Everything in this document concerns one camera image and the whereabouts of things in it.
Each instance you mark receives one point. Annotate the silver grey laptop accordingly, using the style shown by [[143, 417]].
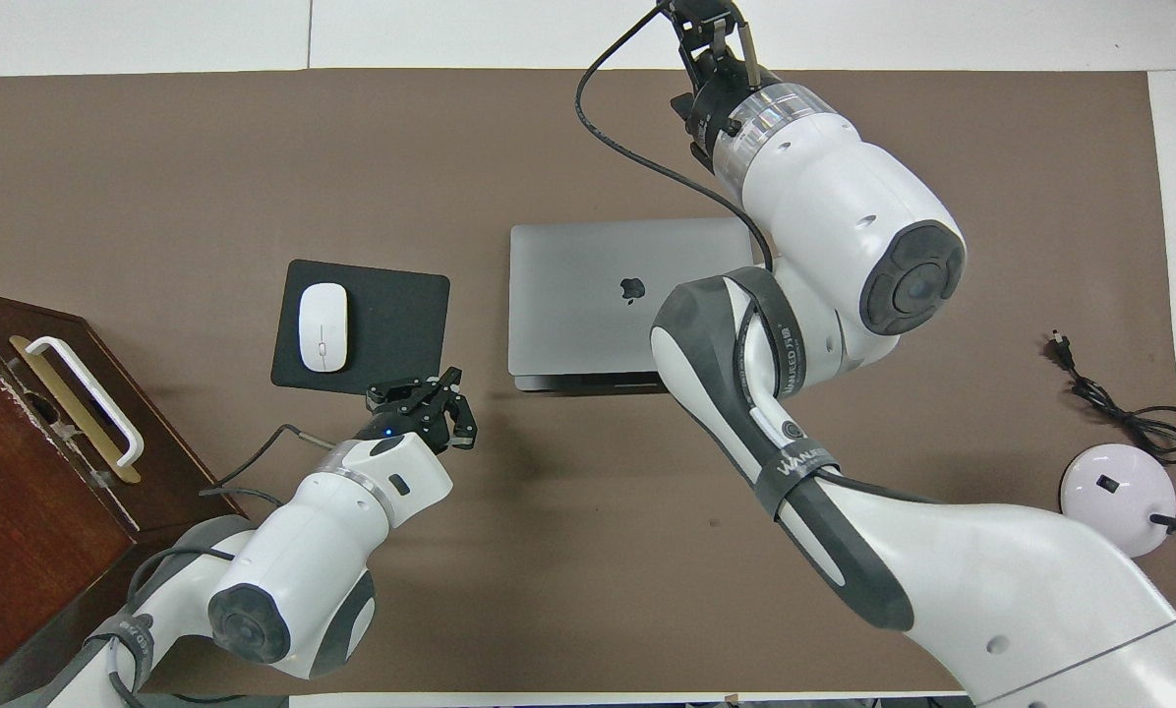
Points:
[[568, 295]]

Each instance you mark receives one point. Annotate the dark brown wooden box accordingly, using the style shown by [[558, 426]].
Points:
[[18, 531]]

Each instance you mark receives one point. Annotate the white desk lamp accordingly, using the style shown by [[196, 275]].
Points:
[[1114, 497]]

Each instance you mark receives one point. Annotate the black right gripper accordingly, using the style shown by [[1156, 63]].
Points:
[[711, 88]]

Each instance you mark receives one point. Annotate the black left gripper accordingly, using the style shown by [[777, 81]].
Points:
[[426, 418]]

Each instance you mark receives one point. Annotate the brown table mat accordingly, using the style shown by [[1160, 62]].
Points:
[[254, 147]]

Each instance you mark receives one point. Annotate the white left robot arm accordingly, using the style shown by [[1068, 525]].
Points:
[[293, 551]]

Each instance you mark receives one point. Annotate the black mouse pad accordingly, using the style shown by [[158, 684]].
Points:
[[396, 324]]

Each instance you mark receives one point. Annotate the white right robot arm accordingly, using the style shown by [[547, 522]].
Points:
[[844, 216]]

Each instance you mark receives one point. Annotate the white computer mouse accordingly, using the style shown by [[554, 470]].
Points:
[[323, 326]]

